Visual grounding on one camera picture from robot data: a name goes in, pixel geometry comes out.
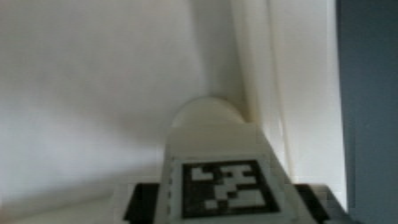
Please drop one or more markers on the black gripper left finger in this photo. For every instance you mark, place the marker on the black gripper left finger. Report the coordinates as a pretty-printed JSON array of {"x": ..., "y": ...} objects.
[{"x": 140, "y": 213}]

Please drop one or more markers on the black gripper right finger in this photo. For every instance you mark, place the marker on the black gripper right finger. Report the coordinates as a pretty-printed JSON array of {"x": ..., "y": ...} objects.
[{"x": 321, "y": 203}]

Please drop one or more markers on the white table leg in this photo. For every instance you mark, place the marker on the white table leg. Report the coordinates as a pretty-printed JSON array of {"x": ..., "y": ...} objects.
[{"x": 225, "y": 184}]

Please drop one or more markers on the white square tabletop part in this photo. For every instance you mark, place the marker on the white square tabletop part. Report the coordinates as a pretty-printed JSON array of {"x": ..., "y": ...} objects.
[{"x": 108, "y": 62}]

